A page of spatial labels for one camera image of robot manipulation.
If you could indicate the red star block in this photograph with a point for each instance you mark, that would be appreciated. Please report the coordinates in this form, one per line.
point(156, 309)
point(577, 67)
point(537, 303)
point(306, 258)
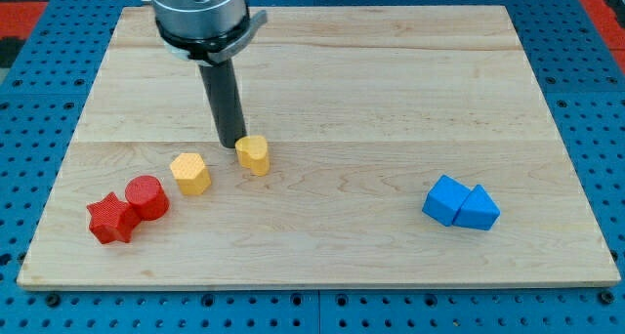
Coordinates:
point(112, 219)

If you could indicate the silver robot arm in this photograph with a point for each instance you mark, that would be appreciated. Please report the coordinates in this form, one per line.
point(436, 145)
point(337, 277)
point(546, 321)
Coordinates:
point(208, 32)

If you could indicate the blue cube block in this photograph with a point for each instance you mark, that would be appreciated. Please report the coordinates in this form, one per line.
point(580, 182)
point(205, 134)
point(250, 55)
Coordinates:
point(444, 200)

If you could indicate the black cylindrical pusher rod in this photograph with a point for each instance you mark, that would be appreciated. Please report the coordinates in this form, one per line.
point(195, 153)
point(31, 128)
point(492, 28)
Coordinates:
point(223, 97)

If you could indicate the wooden board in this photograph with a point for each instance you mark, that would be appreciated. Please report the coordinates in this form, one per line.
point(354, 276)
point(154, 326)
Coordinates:
point(364, 109)

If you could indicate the yellow heart block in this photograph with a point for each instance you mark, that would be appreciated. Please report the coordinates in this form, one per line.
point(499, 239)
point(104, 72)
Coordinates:
point(253, 154)

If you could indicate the blue triangle block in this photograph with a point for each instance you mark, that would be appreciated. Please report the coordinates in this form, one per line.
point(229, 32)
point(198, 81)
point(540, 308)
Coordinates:
point(478, 211)

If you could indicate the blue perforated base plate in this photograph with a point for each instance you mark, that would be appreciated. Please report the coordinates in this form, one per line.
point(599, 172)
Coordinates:
point(50, 54)

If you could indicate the yellow hexagon block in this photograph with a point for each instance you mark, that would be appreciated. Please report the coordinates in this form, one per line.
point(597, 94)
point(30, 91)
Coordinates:
point(190, 173)

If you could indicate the red cylinder block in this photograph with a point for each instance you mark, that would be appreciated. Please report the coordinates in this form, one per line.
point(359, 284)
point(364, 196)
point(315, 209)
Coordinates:
point(147, 197)

